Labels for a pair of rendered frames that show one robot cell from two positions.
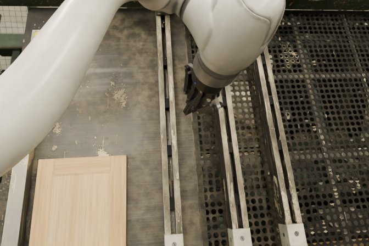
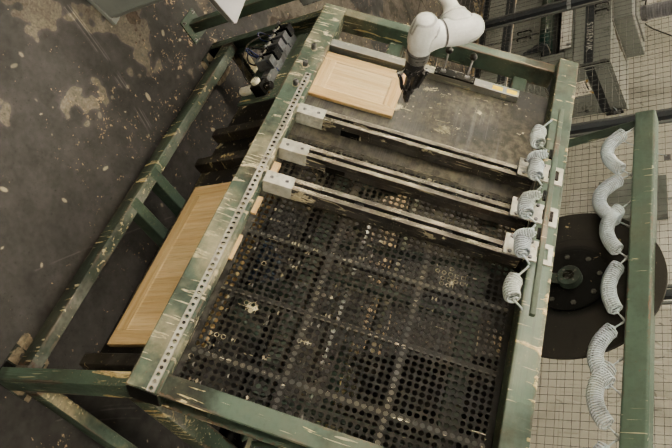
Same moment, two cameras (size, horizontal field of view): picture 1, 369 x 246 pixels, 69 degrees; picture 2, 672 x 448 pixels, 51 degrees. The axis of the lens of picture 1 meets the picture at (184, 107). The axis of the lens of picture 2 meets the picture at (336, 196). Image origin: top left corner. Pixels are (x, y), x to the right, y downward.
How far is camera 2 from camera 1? 2.56 m
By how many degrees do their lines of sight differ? 51
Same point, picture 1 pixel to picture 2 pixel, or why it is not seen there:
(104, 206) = (359, 95)
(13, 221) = (370, 53)
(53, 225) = (359, 70)
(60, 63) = not seen: outside the picture
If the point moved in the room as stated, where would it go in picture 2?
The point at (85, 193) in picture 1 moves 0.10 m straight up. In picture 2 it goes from (373, 89) to (392, 85)
